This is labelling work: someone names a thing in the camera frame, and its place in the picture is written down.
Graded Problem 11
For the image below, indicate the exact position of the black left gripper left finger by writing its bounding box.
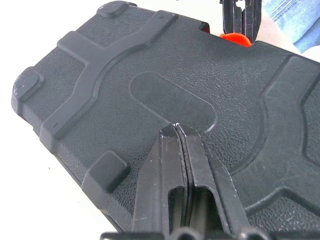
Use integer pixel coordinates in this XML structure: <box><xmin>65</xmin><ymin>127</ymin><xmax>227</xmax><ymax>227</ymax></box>
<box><xmin>131</xmin><ymin>123</ymin><xmax>189</xmax><ymax>236</ymax></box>

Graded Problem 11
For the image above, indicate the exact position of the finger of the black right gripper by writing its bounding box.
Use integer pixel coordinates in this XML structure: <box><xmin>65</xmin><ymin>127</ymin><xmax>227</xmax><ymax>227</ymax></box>
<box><xmin>221</xmin><ymin>0</ymin><xmax>245</xmax><ymax>35</ymax></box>
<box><xmin>241</xmin><ymin>0</ymin><xmax>263</xmax><ymax>43</ymax></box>

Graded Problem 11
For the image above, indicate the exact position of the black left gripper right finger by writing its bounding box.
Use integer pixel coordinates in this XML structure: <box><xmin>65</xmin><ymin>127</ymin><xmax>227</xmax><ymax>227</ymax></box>
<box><xmin>175</xmin><ymin>122</ymin><xmax>251</xmax><ymax>236</ymax></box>

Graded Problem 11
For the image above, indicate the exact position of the orange case latch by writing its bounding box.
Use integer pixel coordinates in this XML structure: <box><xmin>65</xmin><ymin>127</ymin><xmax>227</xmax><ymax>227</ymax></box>
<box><xmin>219</xmin><ymin>32</ymin><xmax>252</xmax><ymax>49</ymax></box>

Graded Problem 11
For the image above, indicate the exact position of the black plastic tool case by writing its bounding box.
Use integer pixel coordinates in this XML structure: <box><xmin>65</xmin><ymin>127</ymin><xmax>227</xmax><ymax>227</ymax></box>
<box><xmin>10</xmin><ymin>0</ymin><xmax>320</xmax><ymax>234</ymax></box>

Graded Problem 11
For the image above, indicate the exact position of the person in blue jeans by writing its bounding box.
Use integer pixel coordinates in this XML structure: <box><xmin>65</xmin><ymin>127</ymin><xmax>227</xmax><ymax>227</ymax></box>
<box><xmin>261</xmin><ymin>0</ymin><xmax>320</xmax><ymax>55</ymax></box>

